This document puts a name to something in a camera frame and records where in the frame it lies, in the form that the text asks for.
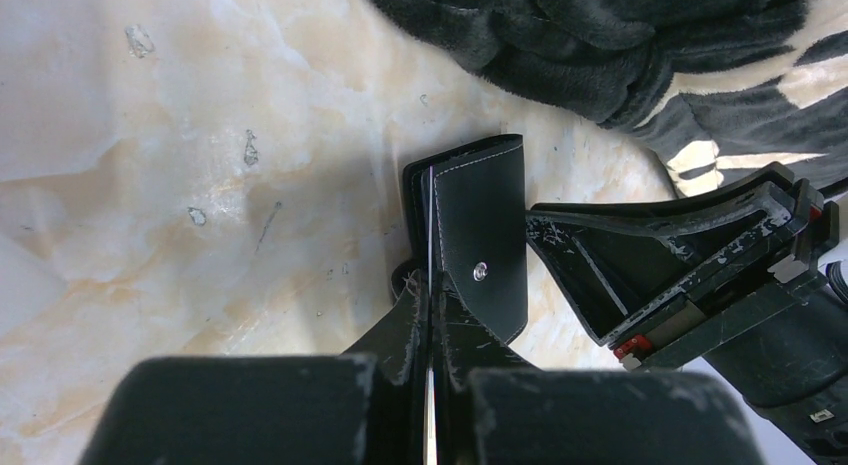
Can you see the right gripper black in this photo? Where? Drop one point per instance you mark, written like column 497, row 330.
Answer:
column 735, row 276

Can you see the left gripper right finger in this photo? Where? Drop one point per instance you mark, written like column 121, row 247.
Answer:
column 493, row 407

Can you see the black leather card holder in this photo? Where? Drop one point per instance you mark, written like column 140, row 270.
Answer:
column 464, row 210

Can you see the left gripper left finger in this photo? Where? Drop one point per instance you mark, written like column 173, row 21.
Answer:
column 365, row 405

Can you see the black floral plush blanket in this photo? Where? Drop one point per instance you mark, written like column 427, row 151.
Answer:
column 716, row 89

